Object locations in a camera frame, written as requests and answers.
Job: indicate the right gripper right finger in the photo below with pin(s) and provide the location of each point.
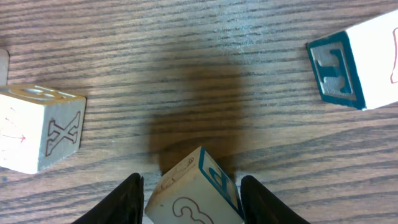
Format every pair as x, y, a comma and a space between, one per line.
261, 206

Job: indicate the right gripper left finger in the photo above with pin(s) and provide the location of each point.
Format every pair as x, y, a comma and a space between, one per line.
124, 205

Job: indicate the umbrella block blue side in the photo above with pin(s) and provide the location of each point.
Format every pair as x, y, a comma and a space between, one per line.
195, 191

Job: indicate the block yellow C side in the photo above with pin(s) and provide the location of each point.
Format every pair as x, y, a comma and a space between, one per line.
39, 126

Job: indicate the block blue T side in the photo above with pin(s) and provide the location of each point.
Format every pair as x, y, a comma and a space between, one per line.
357, 66

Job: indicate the block green R number five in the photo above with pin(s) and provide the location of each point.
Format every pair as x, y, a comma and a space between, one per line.
4, 66

